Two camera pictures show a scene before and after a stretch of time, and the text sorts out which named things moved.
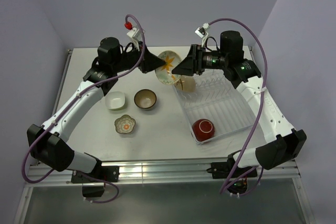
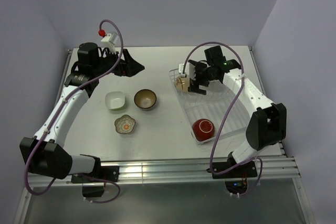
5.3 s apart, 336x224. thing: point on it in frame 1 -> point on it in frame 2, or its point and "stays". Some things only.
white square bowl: (115, 100) stays
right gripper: (192, 63) -> (194, 85)
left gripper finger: (153, 62) -> (132, 66)
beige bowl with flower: (186, 83) stays
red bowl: (203, 129) stays
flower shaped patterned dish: (125, 124) stays
